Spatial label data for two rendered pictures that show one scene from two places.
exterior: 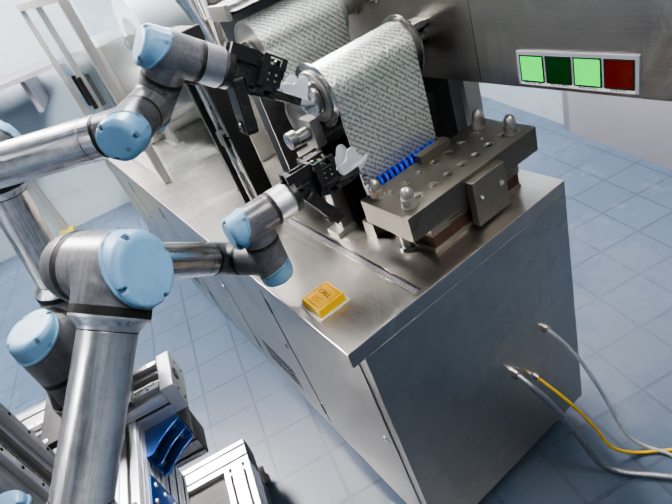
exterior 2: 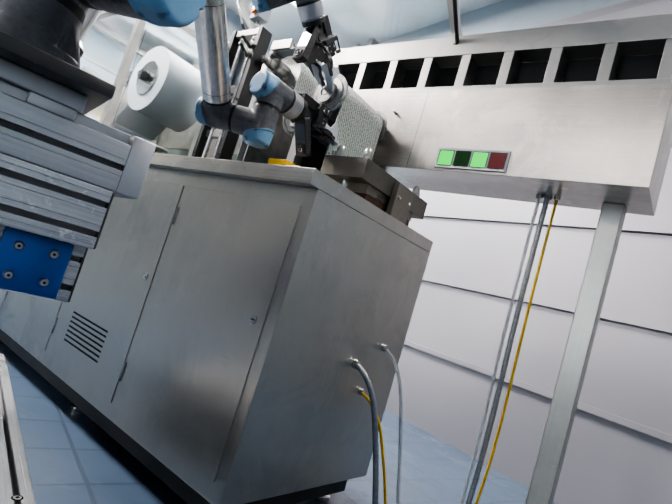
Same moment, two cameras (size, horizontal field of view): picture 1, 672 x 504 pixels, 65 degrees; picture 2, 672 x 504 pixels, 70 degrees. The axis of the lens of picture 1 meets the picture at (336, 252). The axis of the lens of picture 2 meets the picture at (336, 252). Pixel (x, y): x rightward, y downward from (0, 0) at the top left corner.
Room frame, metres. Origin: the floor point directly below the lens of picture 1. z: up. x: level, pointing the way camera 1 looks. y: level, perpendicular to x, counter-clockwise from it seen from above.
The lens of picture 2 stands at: (-0.29, 0.48, 0.63)
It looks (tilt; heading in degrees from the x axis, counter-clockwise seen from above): 5 degrees up; 332
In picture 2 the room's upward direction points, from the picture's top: 17 degrees clockwise
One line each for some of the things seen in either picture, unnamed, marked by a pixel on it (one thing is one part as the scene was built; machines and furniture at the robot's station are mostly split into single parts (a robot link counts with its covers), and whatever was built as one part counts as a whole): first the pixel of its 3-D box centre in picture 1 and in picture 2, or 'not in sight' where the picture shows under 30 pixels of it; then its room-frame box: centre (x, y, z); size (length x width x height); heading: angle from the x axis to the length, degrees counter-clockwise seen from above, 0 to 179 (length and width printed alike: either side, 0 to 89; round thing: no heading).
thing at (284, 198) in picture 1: (281, 201); (290, 105); (1.00, 0.07, 1.11); 0.08 x 0.05 x 0.08; 24
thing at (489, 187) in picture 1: (489, 193); (400, 204); (0.95, -0.36, 0.97); 0.10 x 0.03 x 0.11; 114
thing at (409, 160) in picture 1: (406, 164); not in sight; (1.10, -0.23, 1.03); 0.21 x 0.04 x 0.03; 114
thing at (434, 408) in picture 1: (274, 243); (120, 277); (2.01, 0.24, 0.43); 2.52 x 0.64 x 0.86; 24
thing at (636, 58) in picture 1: (573, 70); (470, 159); (0.90, -0.54, 1.18); 0.25 x 0.01 x 0.07; 24
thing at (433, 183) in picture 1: (450, 174); (377, 189); (1.03, -0.31, 1.00); 0.40 x 0.16 x 0.06; 114
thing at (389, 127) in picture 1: (392, 130); (352, 150); (1.12, -0.23, 1.11); 0.23 x 0.01 x 0.18; 114
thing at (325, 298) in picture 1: (323, 299); (285, 167); (0.89, 0.06, 0.91); 0.07 x 0.07 x 0.02; 24
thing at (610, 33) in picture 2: not in sight; (289, 77); (1.88, -0.17, 1.55); 3.08 x 0.08 x 0.23; 24
